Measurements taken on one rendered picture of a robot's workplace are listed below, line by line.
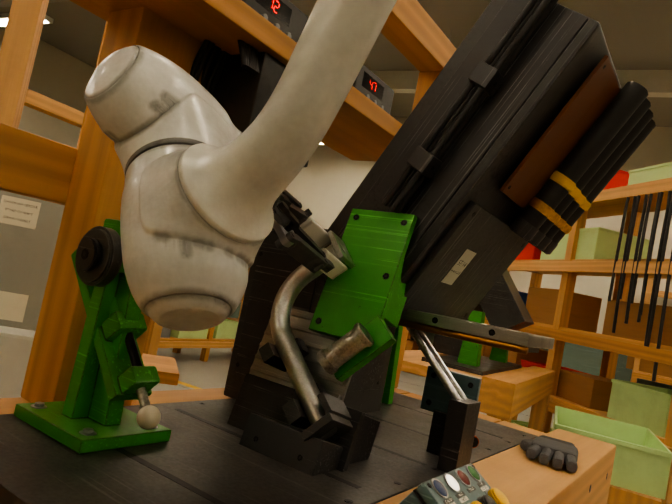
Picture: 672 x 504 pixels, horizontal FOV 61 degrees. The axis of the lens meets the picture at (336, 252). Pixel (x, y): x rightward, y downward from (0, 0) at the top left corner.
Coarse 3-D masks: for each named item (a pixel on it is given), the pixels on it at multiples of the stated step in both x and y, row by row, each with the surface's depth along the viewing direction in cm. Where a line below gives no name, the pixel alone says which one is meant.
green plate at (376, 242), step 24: (360, 216) 91; (384, 216) 89; (408, 216) 87; (360, 240) 89; (384, 240) 87; (408, 240) 86; (360, 264) 87; (384, 264) 85; (336, 288) 88; (360, 288) 86; (384, 288) 84; (336, 312) 86; (360, 312) 84; (384, 312) 82; (336, 336) 84
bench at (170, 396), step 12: (156, 396) 105; (168, 396) 107; (180, 396) 109; (192, 396) 111; (204, 396) 112; (216, 396) 115; (420, 396) 167; (0, 408) 81; (12, 408) 82; (492, 420) 151; (528, 432) 144; (540, 432) 148
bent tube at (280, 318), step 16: (336, 240) 87; (336, 256) 87; (304, 272) 88; (320, 272) 88; (288, 288) 88; (288, 304) 88; (272, 320) 87; (288, 320) 87; (272, 336) 86; (288, 336) 85; (288, 352) 83; (288, 368) 82; (304, 368) 81; (304, 384) 79; (304, 400) 78; (320, 416) 76
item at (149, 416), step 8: (136, 392) 69; (144, 392) 69; (144, 400) 69; (144, 408) 68; (152, 408) 68; (144, 416) 67; (152, 416) 67; (160, 416) 68; (144, 424) 67; (152, 424) 67
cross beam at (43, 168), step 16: (0, 128) 80; (16, 128) 82; (0, 144) 81; (16, 144) 82; (32, 144) 84; (48, 144) 86; (64, 144) 88; (0, 160) 81; (16, 160) 83; (32, 160) 84; (48, 160) 86; (64, 160) 88; (0, 176) 81; (16, 176) 83; (32, 176) 85; (48, 176) 87; (64, 176) 89; (16, 192) 84; (32, 192) 85; (48, 192) 87; (64, 192) 89
